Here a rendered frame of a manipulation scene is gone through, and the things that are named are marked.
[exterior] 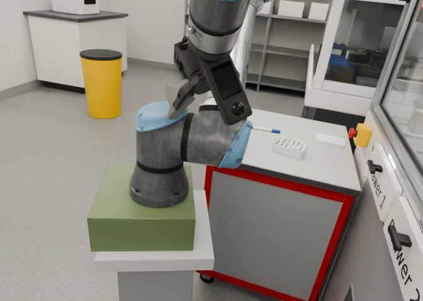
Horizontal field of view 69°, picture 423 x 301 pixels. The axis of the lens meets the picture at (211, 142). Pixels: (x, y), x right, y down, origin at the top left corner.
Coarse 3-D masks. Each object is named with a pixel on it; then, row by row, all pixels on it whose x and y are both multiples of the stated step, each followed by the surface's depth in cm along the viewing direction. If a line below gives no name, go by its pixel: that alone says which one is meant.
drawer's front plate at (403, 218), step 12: (396, 204) 75; (408, 204) 72; (396, 216) 74; (408, 216) 68; (384, 228) 79; (396, 228) 72; (408, 228) 66; (420, 240) 61; (396, 252) 69; (408, 252) 64; (420, 252) 59; (396, 264) 68; (408, 264) 63; (420, 264) 58; (420, 276) 57; (408, 288) 61; (420, 288) 56; (408, 300) 60; (420, 300) 55
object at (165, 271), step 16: (208, 224) 84; (208, 240) 79; (96, 256) 71; (112, 256) 71; (128, 256) 72; (144, 256) 72; (160, 256) 73; (176, 256) 73; (192, 256) 74; (208, 256) 74; (128, 272) 78; (144, 272) 79; (160, 272) 79; (176, 272) 80; (192, 272) 81; (128, 288) 81; (144, 288) 82; (160, 288) 82; (176, 288) 83; (192, 288) 84
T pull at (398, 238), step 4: (388, 228) 67; (392, 228) 66; (392, 232) 65; (396, 232) 65; (392, 236) 64; (396, 236) 64; (400, 236) 64; (404, 236) 64; (408, 236) 65; (392, 240) 64; (396, 240) 63; (400, 240) 63; (404, 240) 63; (408, 240) 63; (396, 244) 62; (400, 244) 62; (404, 244) 63; (408, 244) 63; (396, 248) 62; (400, 248) 61
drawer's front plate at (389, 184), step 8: (376, 144) 102; (376, 152) 100; (384, 152) 96; (376, 160) 98; (384, 160) 92; (368, 168) 105; (384, 168) 89; (392, 168) 87; (368, 176) 103; (376, 176) 94; (384, 176) 88; (392, 176) 83; (384, 184) 86; (392, 184) 80; (376, 192) 91; (384, 192) 85; (392, 192) 79; (400, 192) 78; (376, 200) 90; (384, 200) 84; (392, 200) 79; (384, 208) 82; (384, 216) 82
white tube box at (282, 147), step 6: (282, 138) 131; (276, 144) 125; (282, 144) 126; (288, 144) 127; (294, 144) 126; (300, 144) 127; (306, 144) 127; (276, 150) 126; (282, 150) 125; (288, 150) 123; (294, 150) 122; (300, 150) 121; (294, 156) 123; (300, 156) 122
